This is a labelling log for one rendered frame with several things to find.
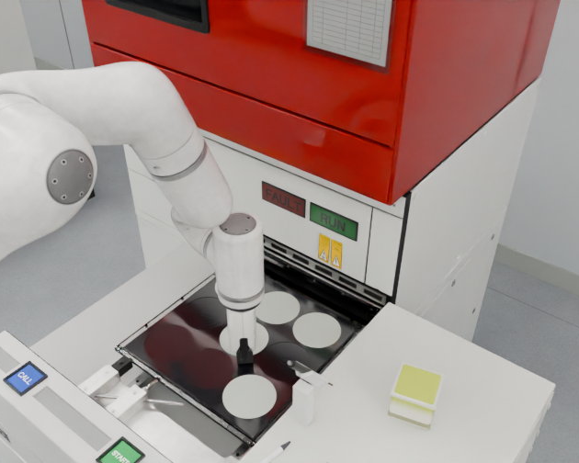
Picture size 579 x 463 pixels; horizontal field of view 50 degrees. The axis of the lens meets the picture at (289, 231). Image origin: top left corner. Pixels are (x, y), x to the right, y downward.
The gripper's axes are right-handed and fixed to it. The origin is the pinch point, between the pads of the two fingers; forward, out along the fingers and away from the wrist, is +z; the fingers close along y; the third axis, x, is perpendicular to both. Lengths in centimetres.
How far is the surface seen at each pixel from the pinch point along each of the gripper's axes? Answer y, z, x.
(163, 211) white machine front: -55, 4, -20
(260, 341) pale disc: -5.2, 2.4, 3.3
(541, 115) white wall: -128, 17, 120
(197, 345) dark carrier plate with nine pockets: -5.1, 2.5, -9.6
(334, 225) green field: -17.7, -16.9, 19.7
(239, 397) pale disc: 8.4, 2.5, -1.4
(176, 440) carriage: 15.3, 4.5, -12.8
